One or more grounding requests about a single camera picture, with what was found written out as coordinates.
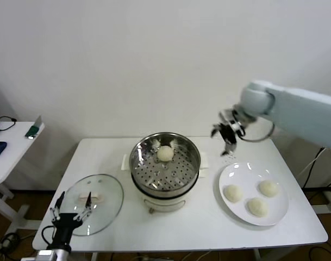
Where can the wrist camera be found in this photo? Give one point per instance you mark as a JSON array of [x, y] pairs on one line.
[[47, 254], [233, 115]]

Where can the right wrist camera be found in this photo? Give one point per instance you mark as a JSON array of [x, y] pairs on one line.
[[233, 115]]

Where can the round glass pot lid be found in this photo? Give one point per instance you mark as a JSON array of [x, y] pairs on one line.
[[111, 195]]

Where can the white round plate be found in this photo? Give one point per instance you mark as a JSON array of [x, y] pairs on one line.
[[263, 174]]

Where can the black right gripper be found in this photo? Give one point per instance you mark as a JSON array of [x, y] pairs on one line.
[[230, 133]]

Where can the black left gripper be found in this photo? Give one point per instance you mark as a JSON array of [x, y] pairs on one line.
[[65, 225]]

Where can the white steamed baozi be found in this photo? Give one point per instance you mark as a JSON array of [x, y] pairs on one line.
[[233, 193], [165, 153], [268, 188], [257, 207]]

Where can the perforated steel steamer basket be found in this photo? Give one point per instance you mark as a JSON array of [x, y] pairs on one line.
[[178, 174]]

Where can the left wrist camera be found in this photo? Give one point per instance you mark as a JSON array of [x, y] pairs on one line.
[[47, 254]]

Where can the white electric cooker pot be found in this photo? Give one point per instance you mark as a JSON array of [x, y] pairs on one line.
[[165, 202]]

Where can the white side table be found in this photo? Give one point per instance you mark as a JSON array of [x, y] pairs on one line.
[[15, 141]]

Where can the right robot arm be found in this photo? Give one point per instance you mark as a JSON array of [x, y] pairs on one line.
[[301, 114]]

